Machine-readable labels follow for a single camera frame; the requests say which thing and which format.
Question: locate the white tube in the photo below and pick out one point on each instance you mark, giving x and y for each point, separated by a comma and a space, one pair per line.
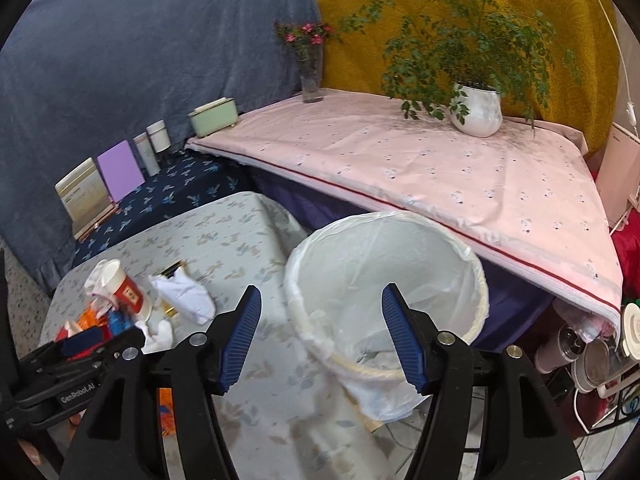
146, 155

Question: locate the pink flower bunch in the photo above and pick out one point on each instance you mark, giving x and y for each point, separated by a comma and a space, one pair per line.
307, 35

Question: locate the pale leaf-print tablecloth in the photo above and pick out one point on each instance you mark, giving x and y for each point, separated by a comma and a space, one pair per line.
225, 240

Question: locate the red and white paper cup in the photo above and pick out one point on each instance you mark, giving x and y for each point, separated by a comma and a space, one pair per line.
125, 292

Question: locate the white plant pot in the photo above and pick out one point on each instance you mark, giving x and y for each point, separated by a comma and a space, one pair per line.
477, 112

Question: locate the blue-grey backdrop cloth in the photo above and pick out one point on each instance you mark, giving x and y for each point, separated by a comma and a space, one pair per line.
125, 60

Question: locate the purple card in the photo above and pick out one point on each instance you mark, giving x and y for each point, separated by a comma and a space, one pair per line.
120, 172

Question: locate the glass vase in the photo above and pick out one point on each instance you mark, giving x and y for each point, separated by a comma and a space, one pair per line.
312, 85

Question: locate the pink printed sheet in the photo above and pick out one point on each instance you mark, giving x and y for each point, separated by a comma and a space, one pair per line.
400, 170

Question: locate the white appliance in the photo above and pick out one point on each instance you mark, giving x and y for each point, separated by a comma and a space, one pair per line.
620, 175

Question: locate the white jar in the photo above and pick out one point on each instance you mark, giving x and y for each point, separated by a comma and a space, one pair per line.
158, 137

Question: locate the white-lined trash bin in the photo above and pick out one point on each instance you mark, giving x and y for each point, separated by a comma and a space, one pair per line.
360, 260

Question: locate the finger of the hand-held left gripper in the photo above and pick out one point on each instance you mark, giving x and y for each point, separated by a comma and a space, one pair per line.
82, 341

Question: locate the round cream bin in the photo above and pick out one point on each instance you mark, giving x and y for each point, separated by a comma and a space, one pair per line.
360, 369

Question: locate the green leafy plant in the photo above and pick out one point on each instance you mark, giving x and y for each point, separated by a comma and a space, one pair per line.
450, 35

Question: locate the navy floral cloth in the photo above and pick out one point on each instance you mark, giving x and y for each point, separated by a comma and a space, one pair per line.
165, 195

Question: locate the red cloth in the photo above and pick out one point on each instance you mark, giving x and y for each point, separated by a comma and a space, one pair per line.
627, 260

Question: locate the mint green box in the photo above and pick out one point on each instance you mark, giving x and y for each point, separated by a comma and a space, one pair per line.
212, 120

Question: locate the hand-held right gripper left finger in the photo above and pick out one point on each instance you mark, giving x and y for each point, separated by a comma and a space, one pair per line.
245, 340

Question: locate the black and gold packet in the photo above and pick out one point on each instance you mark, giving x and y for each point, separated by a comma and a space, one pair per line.
172, 271

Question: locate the cream printed box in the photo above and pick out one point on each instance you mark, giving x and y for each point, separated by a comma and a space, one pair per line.
82, 192

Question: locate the large white tissue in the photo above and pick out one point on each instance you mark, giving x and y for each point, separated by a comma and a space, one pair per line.
185, 300

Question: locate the small white tissue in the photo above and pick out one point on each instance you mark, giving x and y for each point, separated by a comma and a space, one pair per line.
157, 335

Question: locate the purple cloth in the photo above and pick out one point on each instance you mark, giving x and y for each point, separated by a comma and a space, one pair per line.
320, 210

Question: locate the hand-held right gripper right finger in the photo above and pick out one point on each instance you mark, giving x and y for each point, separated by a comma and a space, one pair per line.
400, 340

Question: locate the white round lid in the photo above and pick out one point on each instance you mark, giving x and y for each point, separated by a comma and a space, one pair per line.
631, 327

